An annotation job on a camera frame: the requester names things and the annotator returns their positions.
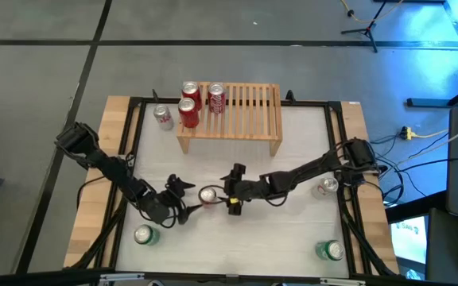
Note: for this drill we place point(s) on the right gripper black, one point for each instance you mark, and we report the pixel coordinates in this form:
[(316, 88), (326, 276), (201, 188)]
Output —
[(249, 190)]

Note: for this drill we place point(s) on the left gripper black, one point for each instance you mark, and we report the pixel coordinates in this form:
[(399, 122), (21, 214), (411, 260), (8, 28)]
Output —
[(159, 206)]

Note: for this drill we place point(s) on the red Coca-Cola can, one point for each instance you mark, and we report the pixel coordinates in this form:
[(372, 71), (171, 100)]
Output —
[(216, 98), (208, 196)]

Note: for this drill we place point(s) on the red soda can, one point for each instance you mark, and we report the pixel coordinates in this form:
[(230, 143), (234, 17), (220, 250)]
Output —
[(192, 93), (188, 113)]

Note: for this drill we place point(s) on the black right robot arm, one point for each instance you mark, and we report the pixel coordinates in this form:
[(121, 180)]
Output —
[(304, 172)]

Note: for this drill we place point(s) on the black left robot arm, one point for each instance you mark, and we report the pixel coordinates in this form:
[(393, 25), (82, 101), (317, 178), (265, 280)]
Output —
[(109, 167)]

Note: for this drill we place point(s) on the wooden slatted shelf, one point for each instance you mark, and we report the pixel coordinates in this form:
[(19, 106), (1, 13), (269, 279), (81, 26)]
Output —
[(245, 119)]

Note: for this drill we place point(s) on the green Sprite can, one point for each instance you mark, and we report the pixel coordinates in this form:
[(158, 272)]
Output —
[(145, 234), (330, 250)]

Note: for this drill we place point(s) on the silver Diet Coke can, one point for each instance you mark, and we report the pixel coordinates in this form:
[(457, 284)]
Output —
[(325, 187), (163, 116)]

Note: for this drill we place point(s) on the black overhead beam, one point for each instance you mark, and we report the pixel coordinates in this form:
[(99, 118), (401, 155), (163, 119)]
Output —
[(34, 279)]

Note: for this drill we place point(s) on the monitor screen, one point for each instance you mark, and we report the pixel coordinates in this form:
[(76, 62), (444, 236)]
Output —
[(410, 238)]

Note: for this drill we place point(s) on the yellow power plug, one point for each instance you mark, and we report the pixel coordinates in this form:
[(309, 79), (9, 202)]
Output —
[(410, 134)]

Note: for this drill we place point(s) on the black tripod stand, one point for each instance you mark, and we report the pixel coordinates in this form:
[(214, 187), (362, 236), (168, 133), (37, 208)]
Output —
[(368, 29)]

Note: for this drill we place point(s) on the black stand base bar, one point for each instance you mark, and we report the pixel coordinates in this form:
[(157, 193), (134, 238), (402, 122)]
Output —
[(431, 102)]

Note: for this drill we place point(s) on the black diagonal frame strut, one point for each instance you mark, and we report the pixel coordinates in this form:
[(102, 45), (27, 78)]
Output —
[(366, 246), (105, 238)]

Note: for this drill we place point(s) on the white frame bracket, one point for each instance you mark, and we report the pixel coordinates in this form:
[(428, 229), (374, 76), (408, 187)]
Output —
[(342, 282), (121, 277)]

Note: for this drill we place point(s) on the black edge mount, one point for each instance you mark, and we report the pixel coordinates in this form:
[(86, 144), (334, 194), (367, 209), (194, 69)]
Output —
[(290, 96), (155, 96)]

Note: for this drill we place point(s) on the black aluminium table frame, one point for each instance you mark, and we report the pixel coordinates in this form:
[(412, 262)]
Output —
[(308, 104)]

